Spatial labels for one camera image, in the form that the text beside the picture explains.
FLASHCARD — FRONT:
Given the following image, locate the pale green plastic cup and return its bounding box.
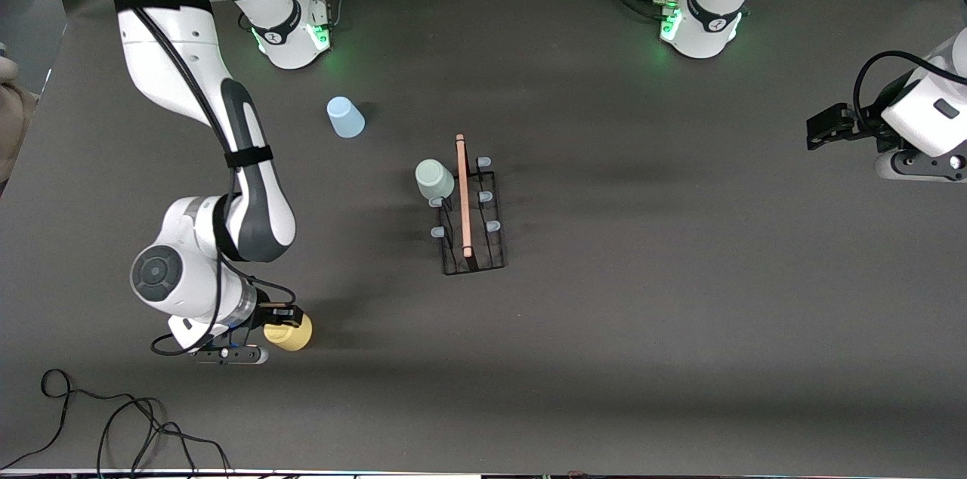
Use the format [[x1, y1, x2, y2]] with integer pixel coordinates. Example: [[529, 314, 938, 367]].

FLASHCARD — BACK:
[[415, 159, 456, 202]]

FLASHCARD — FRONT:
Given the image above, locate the black cable along right arm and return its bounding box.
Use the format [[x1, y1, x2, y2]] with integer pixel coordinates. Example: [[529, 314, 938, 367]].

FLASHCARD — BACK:
[[15, 0, 297, 357]]

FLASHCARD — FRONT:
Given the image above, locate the light blue plastic cup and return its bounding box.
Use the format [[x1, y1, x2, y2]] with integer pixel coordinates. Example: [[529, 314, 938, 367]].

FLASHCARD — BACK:
[[326, 96, 366, 139]]

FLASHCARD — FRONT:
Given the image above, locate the yellow plastic cup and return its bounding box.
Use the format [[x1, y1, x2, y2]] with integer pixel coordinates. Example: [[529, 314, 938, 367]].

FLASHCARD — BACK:
[[263, 313, 313, 352]]

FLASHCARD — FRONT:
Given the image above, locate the beige fabric object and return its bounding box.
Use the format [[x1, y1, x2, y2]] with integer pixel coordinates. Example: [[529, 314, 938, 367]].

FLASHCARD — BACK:
[[0, 56, 40, 187]]

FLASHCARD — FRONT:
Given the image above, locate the black wire cup holder rack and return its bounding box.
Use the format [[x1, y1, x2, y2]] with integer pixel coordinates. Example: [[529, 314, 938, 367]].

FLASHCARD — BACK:
[[429, 134, 508, 277]]

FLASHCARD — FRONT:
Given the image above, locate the thin black loose cable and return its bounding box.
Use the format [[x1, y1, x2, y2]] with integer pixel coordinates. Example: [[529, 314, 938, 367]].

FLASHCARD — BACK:
[[0, 368, 235, 479]]

